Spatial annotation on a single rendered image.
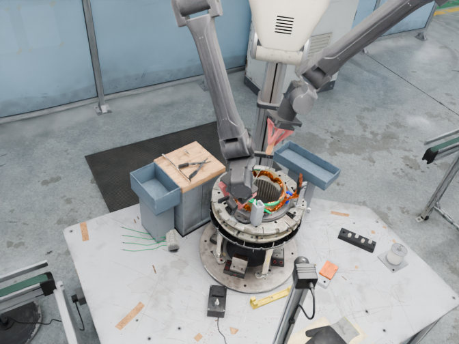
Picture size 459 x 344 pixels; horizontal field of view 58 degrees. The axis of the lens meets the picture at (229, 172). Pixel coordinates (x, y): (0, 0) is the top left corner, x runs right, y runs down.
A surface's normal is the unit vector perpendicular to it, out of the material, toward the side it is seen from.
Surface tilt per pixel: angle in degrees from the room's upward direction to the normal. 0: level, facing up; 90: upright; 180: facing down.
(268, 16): 90
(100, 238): 0
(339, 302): 0
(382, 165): 0
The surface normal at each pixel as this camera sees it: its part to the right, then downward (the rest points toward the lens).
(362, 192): 0.08, -0.72
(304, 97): 0.04, 0.51
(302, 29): -0.14, 0.67
